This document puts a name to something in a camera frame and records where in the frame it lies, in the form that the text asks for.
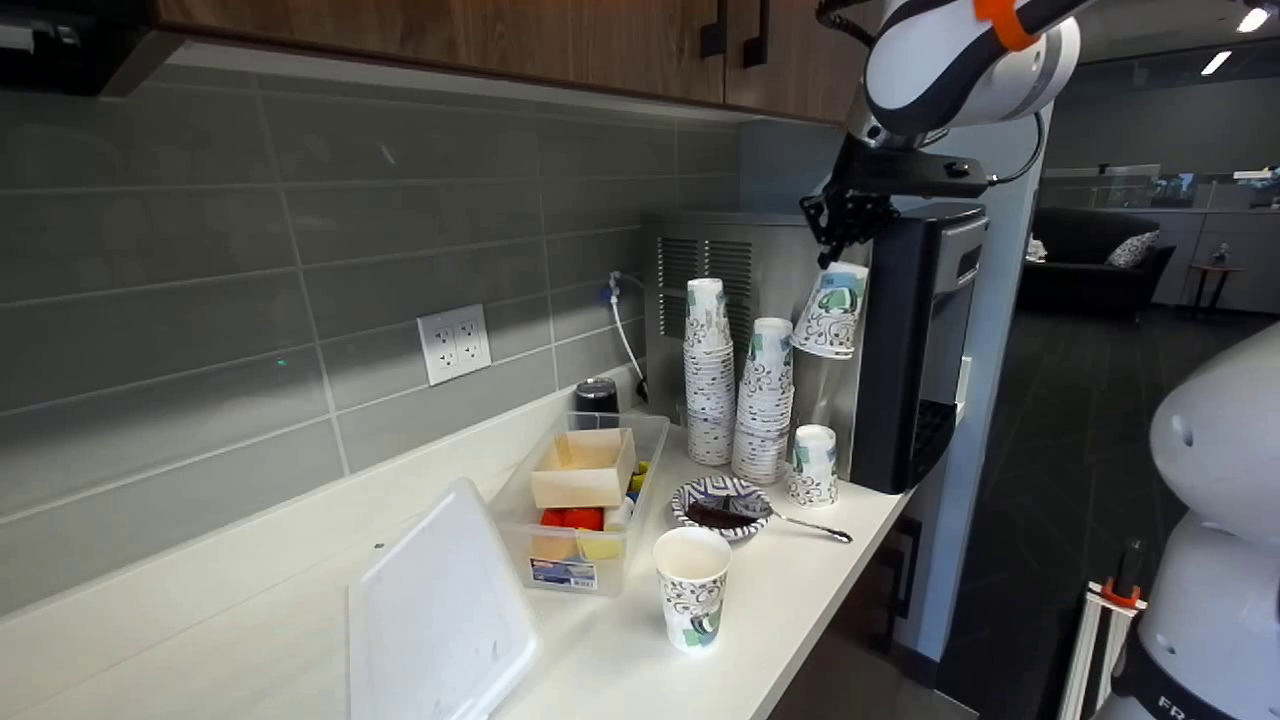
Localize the black coffee machine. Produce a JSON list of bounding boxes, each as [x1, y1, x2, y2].
[[847, 205, 988, 491]]

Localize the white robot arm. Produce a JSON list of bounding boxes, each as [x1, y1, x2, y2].
[[801, 0, 1085, 268]]

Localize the wooden box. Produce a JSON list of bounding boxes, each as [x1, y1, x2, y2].
[[526, 429, 637, 506]]

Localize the dark sofa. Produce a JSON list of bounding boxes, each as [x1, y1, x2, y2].
[[1016, 208, 1173, 321]]

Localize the yellow toy block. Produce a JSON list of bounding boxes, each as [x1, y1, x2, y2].
[[526, 532, 626, 563]]

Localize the medium patterned cup stack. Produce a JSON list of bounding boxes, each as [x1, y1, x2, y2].
[[731, 314, 792, 485]]

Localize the blue toy block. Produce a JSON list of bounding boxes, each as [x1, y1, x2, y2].
[[526, 559, 597, 593]]

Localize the tallest patterned cup stack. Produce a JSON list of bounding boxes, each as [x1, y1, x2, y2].
[[685, 274, 731, 463]]

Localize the single patterned paper cup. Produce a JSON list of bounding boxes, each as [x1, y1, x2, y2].
[[651, 526, 731, 650]]

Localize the small patterned cup stack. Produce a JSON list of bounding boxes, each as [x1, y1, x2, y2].
[[792, 424, 837, 503]]

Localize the small dark jar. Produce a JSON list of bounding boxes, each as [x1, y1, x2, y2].
[[571, 378, 620, 429]]

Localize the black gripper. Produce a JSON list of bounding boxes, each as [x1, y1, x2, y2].
[[801, 134, 993, 268]]

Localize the red toy block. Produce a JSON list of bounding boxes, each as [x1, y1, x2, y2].
[[539, 506, 606, 532]]

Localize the white plastic bin lid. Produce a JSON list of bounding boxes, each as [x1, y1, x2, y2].
[[348, 480, 539, 720]]

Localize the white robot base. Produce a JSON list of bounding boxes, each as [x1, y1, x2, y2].
[[1094, 322, 1280, 720]]

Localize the two paper cups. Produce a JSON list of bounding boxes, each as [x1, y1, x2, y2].
[[792, 259, 868, 361]]

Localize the clear plastic bin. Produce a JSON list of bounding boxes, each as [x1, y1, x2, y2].
[[492, 411, 668, 597]]

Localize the metal spoon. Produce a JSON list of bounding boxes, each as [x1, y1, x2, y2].
[[725, 506, 850, 542]]

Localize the blue patterned paper bowl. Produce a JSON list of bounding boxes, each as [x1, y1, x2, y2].
[[670, 476, 772, 542]]

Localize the wooden upper cabinet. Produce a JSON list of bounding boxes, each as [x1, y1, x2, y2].
[[153, 0, 864, 124]]

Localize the white wall outlet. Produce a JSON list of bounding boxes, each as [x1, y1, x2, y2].
[[416, 303, 492, 385]]

